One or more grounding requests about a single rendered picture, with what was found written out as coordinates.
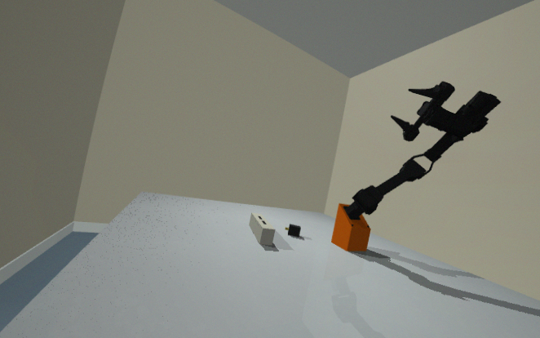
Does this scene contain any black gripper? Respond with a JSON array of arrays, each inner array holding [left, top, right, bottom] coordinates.
[[391, 82, 457, 141]]

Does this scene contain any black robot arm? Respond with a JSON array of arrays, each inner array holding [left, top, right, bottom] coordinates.
[[343, 91, 502, 220]]

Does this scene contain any black two-prong charger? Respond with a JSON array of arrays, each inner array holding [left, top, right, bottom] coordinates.
[[285, 224, 301, 237]]

